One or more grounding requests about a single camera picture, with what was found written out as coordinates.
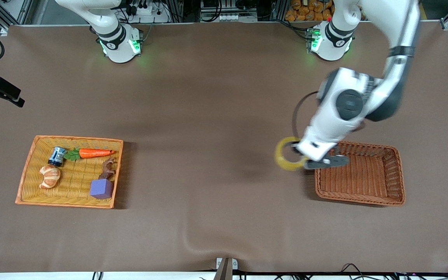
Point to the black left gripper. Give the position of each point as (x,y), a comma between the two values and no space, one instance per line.
(295,149)

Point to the yellow clear tape roll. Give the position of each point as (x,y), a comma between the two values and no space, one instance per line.
(282,161)

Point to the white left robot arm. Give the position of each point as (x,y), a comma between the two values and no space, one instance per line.
(348,105)

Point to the brown wicker basket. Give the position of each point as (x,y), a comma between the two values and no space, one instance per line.
(364,179)

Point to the small blue silver can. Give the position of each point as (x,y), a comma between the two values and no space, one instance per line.
(57,155)

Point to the toy croissant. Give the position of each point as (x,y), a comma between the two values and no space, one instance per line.
(49,177)

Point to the orange toy carrot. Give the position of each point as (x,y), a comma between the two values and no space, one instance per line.
(93,153)

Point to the orange wicker tray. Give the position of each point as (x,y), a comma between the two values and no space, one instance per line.
(76,179)

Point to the brown toy animal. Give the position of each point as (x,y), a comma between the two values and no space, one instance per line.
(108,169)

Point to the purple cube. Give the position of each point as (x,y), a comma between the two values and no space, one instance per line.
(101,189)

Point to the crate of orange items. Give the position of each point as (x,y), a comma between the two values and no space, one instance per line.
(309,9)

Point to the white power strip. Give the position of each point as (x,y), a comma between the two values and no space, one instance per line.
(148,13)

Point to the metal table edge bracket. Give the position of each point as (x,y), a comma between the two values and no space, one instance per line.
(226,266)

